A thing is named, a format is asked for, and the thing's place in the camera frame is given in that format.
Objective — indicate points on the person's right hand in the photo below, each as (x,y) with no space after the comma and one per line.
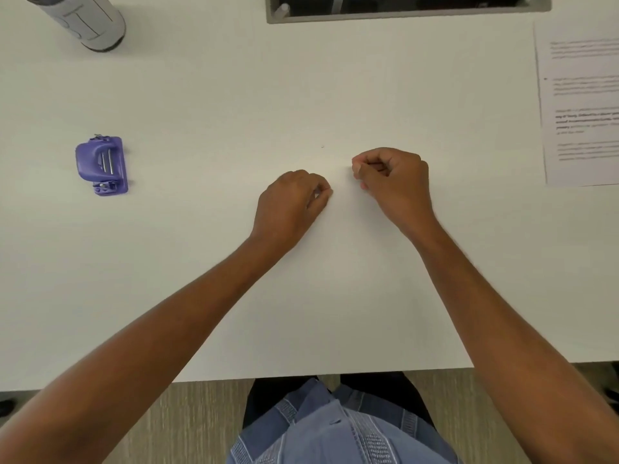
(401,188)

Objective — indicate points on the person's left hand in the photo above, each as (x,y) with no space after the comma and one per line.
(285,207)

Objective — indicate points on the purple hole punch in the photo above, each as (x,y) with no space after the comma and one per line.
(89,156)

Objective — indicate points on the white printed paper sheet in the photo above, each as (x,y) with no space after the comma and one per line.
(580,31)

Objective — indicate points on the person's left forearm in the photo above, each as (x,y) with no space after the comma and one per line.
(145,352)

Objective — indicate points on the person's right forearm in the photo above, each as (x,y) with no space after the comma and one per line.
(508,343)

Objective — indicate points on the black trousers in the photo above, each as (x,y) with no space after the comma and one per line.
(387,391)

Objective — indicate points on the blue patterned shirt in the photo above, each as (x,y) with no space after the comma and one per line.
(319,430)

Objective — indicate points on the black mesh cup white label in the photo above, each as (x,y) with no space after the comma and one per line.
(92,24)

